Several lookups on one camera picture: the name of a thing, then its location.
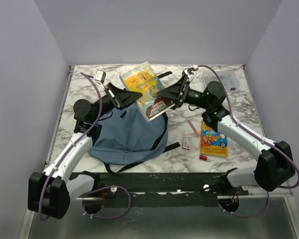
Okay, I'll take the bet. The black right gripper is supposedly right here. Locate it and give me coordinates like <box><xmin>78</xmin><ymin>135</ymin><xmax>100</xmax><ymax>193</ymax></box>
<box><xmin>155</xmin><ymin>74</ymin><xmax>211</xmax><ymax>111</ymax></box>

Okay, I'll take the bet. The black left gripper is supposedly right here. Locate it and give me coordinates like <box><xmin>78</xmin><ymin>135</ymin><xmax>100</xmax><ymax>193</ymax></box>
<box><xmin>92</xmin><ymin>82</ymin><xmax>143</xmax><ymax>122</ymax></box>

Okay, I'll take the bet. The yellow cover paperback book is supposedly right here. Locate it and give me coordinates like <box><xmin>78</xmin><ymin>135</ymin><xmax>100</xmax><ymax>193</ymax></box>
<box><xmin>120</xmin><ymin>62</ymin><xmax>174</xmax><ymax>121</ymax></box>

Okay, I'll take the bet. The blue fabric backpack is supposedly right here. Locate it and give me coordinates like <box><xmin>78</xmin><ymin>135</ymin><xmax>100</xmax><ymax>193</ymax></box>
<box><xmin>88</xmin><ymin>103</ymin><xmax>180</xmax><ymax>173</ymax></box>

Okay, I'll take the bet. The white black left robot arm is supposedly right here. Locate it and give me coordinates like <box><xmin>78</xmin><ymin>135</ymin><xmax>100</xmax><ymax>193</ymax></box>
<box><xmin>27</xmin><ymin>83</ymin><xmax>142</xmax><ymax>221</ymax></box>

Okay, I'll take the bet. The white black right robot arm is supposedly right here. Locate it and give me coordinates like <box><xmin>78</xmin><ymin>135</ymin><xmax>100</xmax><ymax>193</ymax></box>
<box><xmin>157</xmin><ymin>73</ymin><xmax>296</xmax><ymax>195</ymax></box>

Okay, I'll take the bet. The orange pencil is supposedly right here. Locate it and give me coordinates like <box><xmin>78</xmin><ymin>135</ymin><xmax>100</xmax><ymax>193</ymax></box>
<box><xmin>187</xmin><ymin>119</ymin><xmax>200</xmax><ymax>136</ymax></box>

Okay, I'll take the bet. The red white small box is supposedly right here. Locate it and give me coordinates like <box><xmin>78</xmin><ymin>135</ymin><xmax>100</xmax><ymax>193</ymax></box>
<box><xmin>182</xmin><ymin>136</ymin><xmax>191</xmax><ymax>150</ymax></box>

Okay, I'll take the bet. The clear plastic organizer box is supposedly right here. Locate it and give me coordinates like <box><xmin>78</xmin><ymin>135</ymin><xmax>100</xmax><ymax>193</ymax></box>
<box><xmin>202</xmin><ymin>71</ymin><xmax>239</xmax><ymax>91</ymax></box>

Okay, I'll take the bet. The yellow children's paperback book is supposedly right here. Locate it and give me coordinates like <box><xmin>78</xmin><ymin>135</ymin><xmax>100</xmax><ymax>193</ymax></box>
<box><xmin>201</xmin><ymin>121</ymin><xmax>229</xmax><ymax>157</ymax></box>

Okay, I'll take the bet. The red cap glue stick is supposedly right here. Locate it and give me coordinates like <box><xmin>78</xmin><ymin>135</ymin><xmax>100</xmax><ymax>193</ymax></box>
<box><xmin>199</xmin><ymin>155</ymin><xmax>211</xmax><ymax>161</ymax></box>

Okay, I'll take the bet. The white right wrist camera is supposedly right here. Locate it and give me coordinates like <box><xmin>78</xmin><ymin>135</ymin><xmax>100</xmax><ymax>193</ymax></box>
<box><xmin>183</xmin><ymin>65</ymin><xmax>199</xmax><ymax>82</ymax></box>

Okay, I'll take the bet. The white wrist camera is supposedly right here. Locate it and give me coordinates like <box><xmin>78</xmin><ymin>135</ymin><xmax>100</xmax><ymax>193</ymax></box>
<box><xmin>183</xmin><ymin>65</ymin><xmax>199</xmax><ymax>82</ymax></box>
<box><xmin>93</xmin><ymin>70</ymin><xmax>106</xmax><ymax>84</ymax></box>

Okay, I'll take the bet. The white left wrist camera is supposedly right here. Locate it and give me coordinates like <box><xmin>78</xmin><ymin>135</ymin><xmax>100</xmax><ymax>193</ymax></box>
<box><xmin>93</xmin><ymin>70</ymin><xmax>106</xmax><ymax>84</ymax></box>

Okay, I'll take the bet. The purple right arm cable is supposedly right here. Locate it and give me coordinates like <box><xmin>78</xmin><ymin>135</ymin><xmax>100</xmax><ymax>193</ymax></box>
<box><xmin>196</xmin><ymin>65</ymin><xmax>299</xmax><ymax>217</ymax></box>

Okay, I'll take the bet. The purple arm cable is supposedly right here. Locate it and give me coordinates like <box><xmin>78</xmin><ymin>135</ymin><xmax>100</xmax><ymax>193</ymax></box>
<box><xmin>38</xmin><ymin>72</ymin><xmax>132</xmax><ymax>221</ymax></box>
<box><xmin>196</xmin><ymin>65</ymin><xmax>299</xmax><ymax>217</ymax></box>

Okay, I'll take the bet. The black metal base rail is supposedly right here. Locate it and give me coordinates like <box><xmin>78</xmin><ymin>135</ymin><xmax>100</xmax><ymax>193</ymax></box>
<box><xmin>70</xmin><ymin>173</ymin><xmax>259</xmax><ymax>213</ymax></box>

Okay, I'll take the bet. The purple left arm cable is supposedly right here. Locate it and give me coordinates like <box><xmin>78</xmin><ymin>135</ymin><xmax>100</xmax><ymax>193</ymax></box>
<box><xmin>38</xmin><ymin>72</ymin><xmax>132</xmax><ymax>221</ymax></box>

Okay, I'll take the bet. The aluminium frame rail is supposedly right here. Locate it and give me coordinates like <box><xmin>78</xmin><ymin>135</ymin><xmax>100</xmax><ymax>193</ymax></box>
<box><xmin>68</xmin><ymin>185</ymin><xmax>292</xmax><ymax>202</ymax></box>

